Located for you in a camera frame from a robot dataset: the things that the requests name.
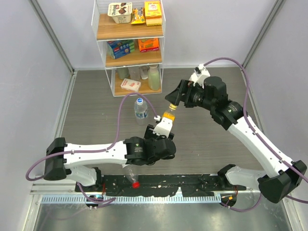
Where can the orange cracker box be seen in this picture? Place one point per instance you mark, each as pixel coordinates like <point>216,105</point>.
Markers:
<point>146,45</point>

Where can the yellow honey pomelo bottle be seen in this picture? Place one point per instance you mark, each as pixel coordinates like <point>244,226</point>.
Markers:
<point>169,114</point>

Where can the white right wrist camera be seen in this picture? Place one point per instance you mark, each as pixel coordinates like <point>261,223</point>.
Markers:
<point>199,75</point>

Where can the white slotted cable duct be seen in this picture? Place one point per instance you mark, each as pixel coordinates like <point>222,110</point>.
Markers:
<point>176,199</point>

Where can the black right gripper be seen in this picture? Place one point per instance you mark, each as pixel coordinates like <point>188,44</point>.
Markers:
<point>185,86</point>

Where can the pale green bottle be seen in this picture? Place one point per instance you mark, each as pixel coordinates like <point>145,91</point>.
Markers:
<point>154,77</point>

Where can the gold bottle cap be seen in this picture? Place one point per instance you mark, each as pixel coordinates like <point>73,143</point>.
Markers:
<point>173,107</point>

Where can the white wire shelf rack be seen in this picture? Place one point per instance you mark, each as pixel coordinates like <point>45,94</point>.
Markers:
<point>131,36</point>

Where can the frosted green jar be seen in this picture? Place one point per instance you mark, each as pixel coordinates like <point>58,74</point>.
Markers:
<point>123,72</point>

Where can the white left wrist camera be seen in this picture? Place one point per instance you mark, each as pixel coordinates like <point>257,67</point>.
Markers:
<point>164,126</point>

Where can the clear plastic cup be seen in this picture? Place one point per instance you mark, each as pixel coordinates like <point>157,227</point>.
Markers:
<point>134,72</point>

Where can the yellow snack packet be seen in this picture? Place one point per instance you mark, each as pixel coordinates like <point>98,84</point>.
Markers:
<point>138,16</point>

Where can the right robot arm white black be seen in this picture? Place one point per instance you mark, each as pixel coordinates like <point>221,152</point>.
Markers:
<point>280,174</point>

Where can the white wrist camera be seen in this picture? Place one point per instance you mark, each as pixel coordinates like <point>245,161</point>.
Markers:
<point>164,126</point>
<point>199,75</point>

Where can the clear bottle red label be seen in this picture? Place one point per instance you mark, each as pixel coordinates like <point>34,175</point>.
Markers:
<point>132,176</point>

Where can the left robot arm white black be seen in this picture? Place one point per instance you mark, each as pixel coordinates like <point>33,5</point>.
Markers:
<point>70,161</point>

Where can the white yogurt tub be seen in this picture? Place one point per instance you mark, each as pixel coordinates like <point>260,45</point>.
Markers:
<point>120,12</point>

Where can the clear bottle blue white label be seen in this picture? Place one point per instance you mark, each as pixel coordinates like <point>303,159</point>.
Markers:
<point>140,110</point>

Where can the white pink soap box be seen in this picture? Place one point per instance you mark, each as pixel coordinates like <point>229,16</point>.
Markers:
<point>130,85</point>

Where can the small white cup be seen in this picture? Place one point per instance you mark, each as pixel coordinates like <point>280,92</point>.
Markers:
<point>144,72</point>

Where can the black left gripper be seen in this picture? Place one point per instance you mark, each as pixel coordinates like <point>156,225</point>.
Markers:
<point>149,134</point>

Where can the yellow orange box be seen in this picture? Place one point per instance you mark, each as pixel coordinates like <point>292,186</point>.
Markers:
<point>153,13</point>

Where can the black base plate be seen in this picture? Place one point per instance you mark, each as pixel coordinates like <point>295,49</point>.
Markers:
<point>191,185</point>

